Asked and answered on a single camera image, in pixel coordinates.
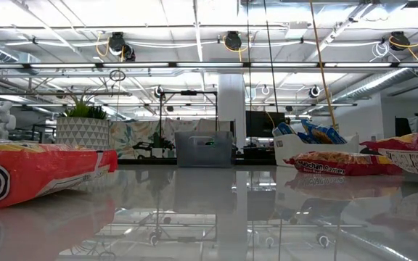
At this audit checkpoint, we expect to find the orange Maruchan ramen pack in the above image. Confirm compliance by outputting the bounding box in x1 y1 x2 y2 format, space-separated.
0 134 118 210

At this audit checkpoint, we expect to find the pink Maruchan ramen pack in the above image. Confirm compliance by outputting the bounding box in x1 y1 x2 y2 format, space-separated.
283 150 404 178
359 130 418 178

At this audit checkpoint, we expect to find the dark grey plastic bin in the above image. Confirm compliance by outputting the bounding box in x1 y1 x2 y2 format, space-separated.
174 130 234 169

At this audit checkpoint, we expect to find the white square pillar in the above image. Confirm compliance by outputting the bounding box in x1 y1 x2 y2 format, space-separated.
218 74 247 146

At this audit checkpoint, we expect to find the black monitor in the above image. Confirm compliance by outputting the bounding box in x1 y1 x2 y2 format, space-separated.
245 110 286 138

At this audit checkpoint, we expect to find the ceiling light strip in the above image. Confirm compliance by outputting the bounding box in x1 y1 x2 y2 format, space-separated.
0 61 418 70

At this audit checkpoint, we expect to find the floral patterned curtain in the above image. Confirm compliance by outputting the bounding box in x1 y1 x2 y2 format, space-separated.
109 119 237 160

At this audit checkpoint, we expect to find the white plastic bin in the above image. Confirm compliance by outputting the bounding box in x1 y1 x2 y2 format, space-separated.
273 133 361 168

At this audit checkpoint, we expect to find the green plant in white pot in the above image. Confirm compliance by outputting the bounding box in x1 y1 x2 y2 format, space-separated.
55 90 110 152

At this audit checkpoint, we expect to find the white robot figure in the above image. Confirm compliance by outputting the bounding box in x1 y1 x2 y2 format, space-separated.
0 100 17 141

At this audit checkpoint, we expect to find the black frame stand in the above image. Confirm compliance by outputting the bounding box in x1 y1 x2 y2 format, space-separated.
159 89 220 132

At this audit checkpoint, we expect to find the thin black hanging cable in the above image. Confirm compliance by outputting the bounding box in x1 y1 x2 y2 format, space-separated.
245 0 252 138

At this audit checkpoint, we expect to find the black ceiling cable reel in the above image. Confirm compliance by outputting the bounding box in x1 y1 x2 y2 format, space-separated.
107 31 137 62
389 30 410 51
224 30 243 51

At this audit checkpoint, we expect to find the yellow hanging cable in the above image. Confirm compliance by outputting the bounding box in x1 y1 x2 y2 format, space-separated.
308 0 337 131

